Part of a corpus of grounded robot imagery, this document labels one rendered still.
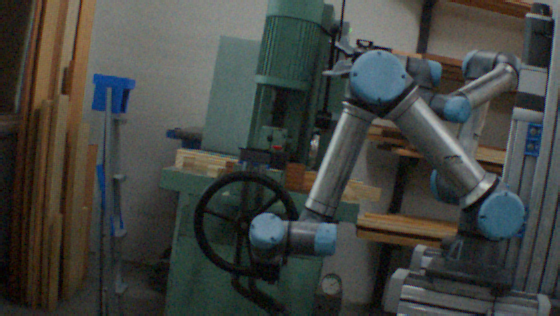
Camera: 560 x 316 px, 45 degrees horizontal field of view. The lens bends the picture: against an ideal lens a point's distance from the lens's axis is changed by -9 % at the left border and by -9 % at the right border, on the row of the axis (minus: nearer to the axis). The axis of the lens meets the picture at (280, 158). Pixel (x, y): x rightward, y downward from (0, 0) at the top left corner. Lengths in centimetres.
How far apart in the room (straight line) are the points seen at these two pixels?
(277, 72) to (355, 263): 261
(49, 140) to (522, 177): 221
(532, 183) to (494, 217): 41
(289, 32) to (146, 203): 267
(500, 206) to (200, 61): 326
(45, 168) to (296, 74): 157
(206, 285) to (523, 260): 95
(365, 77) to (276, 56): 70
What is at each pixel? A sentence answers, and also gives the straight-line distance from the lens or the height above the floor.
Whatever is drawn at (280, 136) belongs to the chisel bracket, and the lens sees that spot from 228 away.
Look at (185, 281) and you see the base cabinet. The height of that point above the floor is 57.
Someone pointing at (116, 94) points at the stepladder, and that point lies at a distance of 302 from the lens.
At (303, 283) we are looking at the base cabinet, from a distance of 221.
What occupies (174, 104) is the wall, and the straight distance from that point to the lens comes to 467.
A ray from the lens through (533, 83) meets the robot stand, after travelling 207.
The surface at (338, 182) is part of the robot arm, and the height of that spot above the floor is 98.
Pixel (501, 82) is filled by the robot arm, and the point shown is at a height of 134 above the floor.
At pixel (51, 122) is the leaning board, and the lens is 344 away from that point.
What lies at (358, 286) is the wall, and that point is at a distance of 474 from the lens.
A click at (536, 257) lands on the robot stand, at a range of 200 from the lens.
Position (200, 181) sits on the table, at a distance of 220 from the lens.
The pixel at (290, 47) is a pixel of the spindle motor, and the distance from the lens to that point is 225.
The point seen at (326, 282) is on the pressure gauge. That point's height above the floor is 66.
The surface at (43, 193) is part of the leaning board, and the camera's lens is 347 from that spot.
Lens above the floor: 113
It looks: 4 degrees down
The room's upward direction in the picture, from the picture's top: 10 degrees clockwise
